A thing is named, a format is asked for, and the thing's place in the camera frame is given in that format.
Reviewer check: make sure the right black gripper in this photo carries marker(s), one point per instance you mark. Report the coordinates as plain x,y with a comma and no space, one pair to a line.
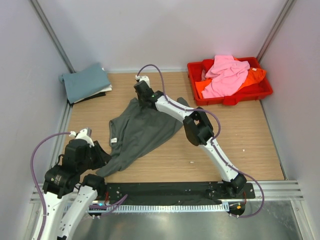
138,98

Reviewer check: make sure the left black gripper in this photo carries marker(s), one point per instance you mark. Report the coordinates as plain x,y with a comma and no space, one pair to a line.
103,157

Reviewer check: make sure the grey t shirt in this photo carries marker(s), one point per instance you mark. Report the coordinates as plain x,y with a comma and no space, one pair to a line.
135,133

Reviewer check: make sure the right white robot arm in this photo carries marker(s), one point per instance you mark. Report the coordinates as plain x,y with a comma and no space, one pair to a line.
199,132

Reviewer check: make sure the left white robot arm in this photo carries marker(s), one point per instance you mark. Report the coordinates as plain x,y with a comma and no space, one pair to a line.
66,197

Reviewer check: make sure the folded black t shirt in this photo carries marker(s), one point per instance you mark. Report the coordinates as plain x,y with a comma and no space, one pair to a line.
97,95

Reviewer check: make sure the folded blue t shirt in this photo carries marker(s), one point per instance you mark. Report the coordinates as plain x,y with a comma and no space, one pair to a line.
71,82

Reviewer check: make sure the pink t shirt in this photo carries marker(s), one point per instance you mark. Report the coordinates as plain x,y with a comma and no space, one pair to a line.
227,75

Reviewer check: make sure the orange t shirt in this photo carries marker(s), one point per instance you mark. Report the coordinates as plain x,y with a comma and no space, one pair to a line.
255,76

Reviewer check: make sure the red plastic bin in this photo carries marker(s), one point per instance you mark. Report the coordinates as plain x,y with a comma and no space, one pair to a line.
254,92

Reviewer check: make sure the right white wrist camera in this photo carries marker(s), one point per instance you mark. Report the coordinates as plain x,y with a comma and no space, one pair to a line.
145,78

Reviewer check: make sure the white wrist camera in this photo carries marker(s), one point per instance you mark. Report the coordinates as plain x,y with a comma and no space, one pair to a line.
145,78
84,134

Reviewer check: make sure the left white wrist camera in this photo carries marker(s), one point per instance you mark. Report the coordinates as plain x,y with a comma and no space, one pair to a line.
84,134

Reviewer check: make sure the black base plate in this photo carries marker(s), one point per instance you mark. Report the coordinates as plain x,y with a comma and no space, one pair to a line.
171,194

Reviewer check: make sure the slotted cable duct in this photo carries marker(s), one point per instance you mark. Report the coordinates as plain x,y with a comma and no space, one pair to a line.
224,207

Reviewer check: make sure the aluminium front rail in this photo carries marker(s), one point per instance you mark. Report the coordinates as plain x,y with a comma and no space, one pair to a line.
274,190

